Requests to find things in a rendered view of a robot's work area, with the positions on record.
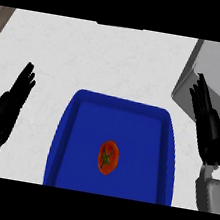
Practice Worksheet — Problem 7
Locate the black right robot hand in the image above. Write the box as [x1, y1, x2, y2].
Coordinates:
[177, 71, 220, 168]

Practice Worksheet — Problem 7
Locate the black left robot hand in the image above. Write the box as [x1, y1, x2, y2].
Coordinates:
[0, 56, 40, 155]

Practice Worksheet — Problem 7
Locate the grey cardboard box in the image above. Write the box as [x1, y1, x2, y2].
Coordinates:
[165, 36, 220, 136]

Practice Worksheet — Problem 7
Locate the blue plastic tray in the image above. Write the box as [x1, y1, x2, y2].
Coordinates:
[42, 84, 189, 207]

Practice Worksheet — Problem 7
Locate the red tomato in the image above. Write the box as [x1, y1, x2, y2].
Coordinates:
[94, 138, 123, 178]

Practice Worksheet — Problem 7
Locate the brown wooden panel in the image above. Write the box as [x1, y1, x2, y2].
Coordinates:
[0, 5, 17, 50]

